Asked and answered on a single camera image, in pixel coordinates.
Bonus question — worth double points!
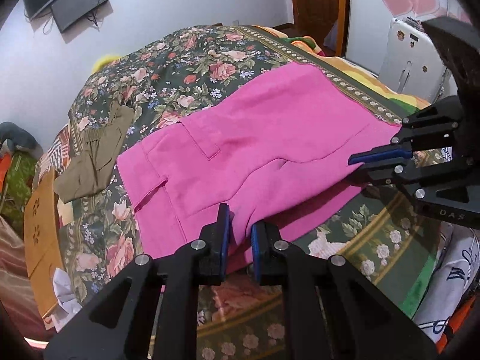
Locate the dark floral bed quilt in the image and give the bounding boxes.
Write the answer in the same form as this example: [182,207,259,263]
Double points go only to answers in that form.
[59,26,440,359]

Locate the grey stuffed toy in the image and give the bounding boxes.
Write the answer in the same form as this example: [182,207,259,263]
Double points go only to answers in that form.
[0,122,43,159]

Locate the striped bed sheet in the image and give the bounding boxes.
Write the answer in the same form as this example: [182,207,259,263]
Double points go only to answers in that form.
[33,124,70,189]

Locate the wooden lap table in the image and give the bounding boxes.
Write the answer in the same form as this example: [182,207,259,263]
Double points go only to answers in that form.
[24,169,64,318]

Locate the white crumpled cloth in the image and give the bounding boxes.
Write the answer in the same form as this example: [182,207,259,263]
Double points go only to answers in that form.
[52,267,81,314]

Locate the olive green pants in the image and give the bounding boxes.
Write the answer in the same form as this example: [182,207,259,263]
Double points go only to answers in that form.
[54,101,134,203]

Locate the small black wall monitor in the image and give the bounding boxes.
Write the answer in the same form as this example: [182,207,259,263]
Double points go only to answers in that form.
[50,0,108,33]

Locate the brown wooden door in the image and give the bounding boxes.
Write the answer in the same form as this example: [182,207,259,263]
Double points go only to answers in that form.
[292,0,350,56]

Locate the pink pants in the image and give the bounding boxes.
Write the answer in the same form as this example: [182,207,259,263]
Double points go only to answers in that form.
[117,63,399,271]

